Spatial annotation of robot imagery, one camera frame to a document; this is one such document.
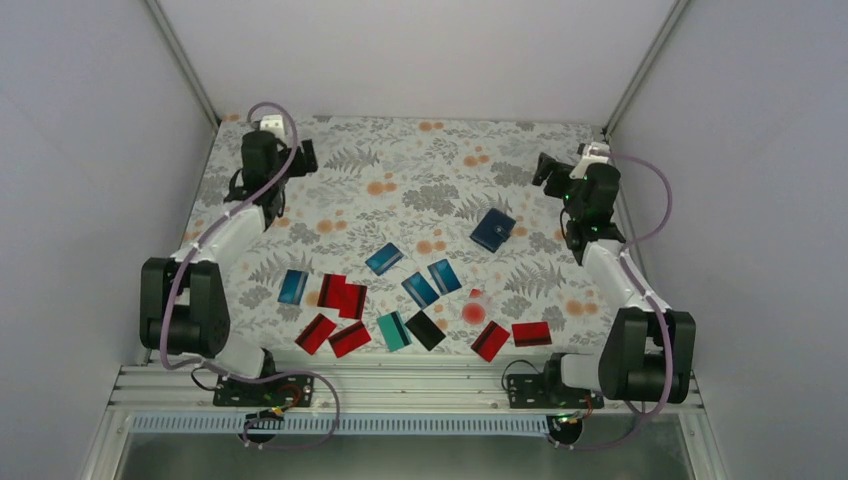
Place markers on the floral patterned table mat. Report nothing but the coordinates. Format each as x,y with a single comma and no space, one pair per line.
423,185

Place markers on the red card tilted right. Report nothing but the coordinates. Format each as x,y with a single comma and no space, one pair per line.
490,341

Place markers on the dark blue card holder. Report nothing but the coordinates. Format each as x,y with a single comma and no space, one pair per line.
493,230

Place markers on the blue card centre right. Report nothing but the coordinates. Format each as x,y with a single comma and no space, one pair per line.
444,276

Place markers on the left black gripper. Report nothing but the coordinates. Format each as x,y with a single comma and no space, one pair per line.
299,168

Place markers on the red card black stripe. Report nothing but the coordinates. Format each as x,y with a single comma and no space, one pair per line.
349,339

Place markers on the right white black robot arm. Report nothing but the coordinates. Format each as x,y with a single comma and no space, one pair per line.
648,353

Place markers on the red card far right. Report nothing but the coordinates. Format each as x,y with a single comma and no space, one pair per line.
530,334

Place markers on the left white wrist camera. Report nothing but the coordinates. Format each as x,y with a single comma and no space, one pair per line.
274,124

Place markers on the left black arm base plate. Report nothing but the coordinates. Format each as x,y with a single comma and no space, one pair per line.
292,390

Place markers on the aluminium front rail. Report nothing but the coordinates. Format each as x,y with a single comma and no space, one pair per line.
378,384

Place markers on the red card overlapping stack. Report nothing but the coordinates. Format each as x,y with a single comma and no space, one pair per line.
353,301

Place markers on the white card red circle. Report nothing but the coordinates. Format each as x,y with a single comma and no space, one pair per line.
474,311

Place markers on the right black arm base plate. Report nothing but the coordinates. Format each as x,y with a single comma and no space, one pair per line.
529,391

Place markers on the blue card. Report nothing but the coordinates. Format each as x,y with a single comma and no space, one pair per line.
422,293
444,276
384,259
292,287

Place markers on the red card lower left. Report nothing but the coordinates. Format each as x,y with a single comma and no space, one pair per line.
315,334

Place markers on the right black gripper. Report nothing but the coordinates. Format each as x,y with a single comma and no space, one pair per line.
544,170

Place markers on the blue card top centre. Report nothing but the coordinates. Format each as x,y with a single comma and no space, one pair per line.
384,259

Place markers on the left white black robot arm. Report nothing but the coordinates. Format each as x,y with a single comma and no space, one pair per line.
183,304

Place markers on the blue card far left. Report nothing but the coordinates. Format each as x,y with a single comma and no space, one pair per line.
292,287

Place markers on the teal card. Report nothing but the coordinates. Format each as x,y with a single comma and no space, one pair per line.
394,331

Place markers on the red card upper stack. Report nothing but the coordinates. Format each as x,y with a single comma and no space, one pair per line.
332,291

